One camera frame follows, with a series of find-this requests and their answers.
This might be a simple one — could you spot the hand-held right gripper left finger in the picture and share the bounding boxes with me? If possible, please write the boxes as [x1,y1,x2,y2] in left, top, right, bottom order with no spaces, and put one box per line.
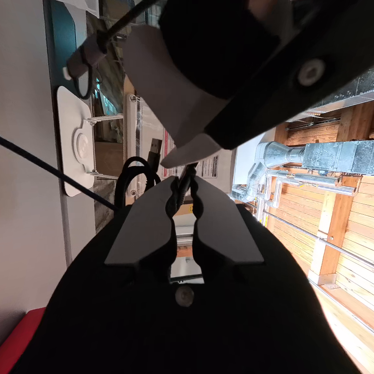
[104,175,179,266]

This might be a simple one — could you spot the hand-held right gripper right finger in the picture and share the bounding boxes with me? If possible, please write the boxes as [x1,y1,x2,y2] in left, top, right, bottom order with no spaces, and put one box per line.
[191,175,265,265]

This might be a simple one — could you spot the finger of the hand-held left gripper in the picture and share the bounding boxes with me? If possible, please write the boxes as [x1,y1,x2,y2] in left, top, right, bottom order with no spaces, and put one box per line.
[160,134,221,169]
[123,25,232,148]

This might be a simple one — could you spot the thin black cable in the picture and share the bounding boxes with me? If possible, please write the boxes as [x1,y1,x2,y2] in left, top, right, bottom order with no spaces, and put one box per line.
[114,139,200,211]

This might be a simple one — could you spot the silver usb hub with cable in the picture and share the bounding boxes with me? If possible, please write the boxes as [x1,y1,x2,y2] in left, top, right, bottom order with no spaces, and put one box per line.
[63,0,160,100]

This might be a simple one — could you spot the red plastic bin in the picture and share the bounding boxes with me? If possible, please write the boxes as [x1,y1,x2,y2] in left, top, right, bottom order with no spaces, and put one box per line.
[0,307,46,374]

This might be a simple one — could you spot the person's left hand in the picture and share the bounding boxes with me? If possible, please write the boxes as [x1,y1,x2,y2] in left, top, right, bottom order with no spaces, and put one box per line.
[248,0,294,21]

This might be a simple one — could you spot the wooden-edged sign stand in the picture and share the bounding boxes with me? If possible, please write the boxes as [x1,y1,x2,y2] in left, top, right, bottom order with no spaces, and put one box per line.
[56,74,236,205]

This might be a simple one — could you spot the dark green desk mat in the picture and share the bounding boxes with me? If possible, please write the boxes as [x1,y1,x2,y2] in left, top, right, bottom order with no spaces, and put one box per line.
[44,0,88,92]

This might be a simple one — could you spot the silver ventilation duct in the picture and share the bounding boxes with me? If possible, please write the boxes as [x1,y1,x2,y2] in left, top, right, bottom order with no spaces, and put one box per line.
[231,140,374,211]

